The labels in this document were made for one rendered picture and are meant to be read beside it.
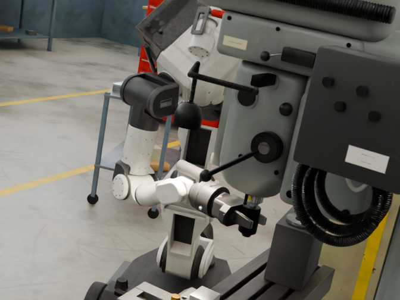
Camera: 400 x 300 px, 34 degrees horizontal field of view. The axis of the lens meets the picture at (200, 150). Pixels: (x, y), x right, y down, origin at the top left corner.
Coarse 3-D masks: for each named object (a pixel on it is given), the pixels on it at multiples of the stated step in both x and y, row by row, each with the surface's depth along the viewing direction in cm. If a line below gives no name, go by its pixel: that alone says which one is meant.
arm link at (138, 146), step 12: (132, 132) 194; (144, 132) 193; (156, 132) 196; (132, 144) 194; (144, 144) 194; (132, 156) 195; (144, 156) 196; (120, 168) 196; (132, 168) 196; (144, 168) 197; (120, 180) 194; (120, 192) 194
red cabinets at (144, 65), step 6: (150, 0) 697; (156, 0) 694; (162, 0) 691; (150, 6) 698; (156, 6) 696; (150, 12) 700; (144, 54) 712; (144, 60) 712; (144, 66) 715; (138, 72) 720; (204, 120) 696; (216, 120) 691; (210, 126) 694; (216, 126) 692
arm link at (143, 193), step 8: (128, 176) 195; (136, 176) 197; (144, 176) 199; (152, 176) 201; (136, 184) 195; (144, 184) 192; (152, 184) 188; (136, 192) 193; (144, 192) 190; (152, 192) 187; (128, 200) 196; (136, 200) 194; (144, 200) 190; (152, 200) 188
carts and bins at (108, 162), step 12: (120, 84) 462; (108, 96) 451; (168, 120) 448; (168, 132) 450; (120, 144) 522; (96, 156) 464; (108, 156) 488; (120, 156) 493; (156, 156) 481; (168, 156) 515; (96, 168) 466; (108, 168) 464; (156, 168) 473; (168, 168) 478; (96, 180) 468; (156, 216) 467
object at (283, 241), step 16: (288, 224) 194; (272, 240) 195; (288, 240) 193; (304, 240) 191; (272, 256) 196; (288, 256) 194; (304, 256) 192; (272, 272) 197; (288, 272) 195; (304, 272) 193
